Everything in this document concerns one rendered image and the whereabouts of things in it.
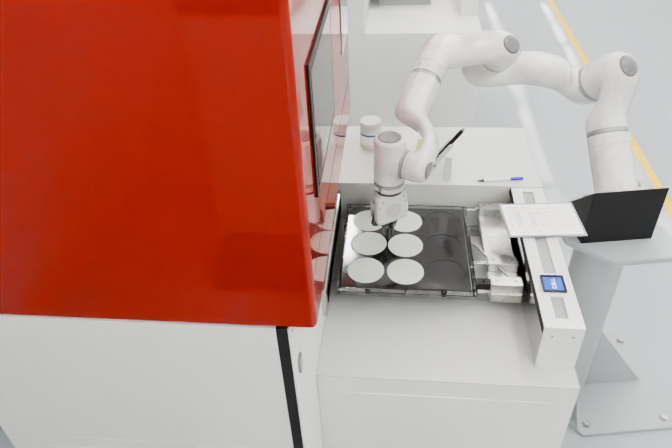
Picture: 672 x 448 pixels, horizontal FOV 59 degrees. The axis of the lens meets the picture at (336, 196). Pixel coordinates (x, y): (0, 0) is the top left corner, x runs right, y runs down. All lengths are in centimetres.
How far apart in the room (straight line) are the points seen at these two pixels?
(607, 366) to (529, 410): 100
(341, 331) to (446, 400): 31
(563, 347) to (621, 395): 112
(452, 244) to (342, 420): 57
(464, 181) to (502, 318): 45
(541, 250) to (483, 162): 42
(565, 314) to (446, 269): 33
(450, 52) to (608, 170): 59
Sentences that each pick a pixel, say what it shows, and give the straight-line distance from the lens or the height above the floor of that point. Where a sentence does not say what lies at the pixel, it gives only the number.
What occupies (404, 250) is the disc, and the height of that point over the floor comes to 90.
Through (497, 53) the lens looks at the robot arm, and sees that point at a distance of 172.
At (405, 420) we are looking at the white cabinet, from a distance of 165.
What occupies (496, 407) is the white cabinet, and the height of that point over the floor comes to 73.
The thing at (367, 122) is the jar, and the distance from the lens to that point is 198.
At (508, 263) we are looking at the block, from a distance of 169.
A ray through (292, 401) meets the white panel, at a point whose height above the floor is 100.
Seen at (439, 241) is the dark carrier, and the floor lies 90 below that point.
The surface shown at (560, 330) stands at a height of 95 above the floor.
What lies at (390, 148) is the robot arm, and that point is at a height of 123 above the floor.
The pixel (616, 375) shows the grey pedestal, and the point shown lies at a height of 6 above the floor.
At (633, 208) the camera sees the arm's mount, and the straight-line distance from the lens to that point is 193.
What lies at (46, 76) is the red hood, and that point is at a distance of 90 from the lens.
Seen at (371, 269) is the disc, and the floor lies 90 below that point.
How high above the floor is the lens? 204
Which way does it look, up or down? 37 degrees down
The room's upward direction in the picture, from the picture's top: 3 degrees counter-clockwise
